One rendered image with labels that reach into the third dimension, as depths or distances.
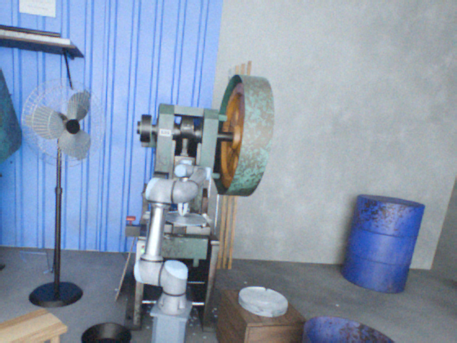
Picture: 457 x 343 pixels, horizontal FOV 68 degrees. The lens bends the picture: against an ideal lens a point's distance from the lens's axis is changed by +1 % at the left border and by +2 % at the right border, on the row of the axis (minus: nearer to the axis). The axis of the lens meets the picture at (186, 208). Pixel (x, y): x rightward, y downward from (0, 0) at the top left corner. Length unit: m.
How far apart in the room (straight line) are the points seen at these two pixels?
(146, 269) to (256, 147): 0.96
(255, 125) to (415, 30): 2.81
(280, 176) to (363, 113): 1.10
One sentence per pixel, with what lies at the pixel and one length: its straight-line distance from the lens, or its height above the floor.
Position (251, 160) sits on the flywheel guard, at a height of 1.20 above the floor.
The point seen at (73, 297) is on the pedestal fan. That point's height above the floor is 0.03.
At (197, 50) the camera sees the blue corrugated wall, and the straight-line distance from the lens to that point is 3.56.
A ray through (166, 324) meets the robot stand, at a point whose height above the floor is 0.40.
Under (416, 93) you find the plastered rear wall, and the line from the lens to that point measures 4.55.
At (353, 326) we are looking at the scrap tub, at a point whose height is 0.45.
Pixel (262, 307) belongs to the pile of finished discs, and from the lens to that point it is 2.05.
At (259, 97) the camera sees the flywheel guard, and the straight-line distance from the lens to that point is 2.12.
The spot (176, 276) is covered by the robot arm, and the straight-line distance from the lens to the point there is 1.63.
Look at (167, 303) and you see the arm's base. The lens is 1.69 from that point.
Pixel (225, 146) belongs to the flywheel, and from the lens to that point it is 2.69.
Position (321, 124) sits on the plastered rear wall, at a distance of 3.96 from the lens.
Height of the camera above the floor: 1.30
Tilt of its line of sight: 12 degrees down
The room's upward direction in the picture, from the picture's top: 6 degrees clockwise
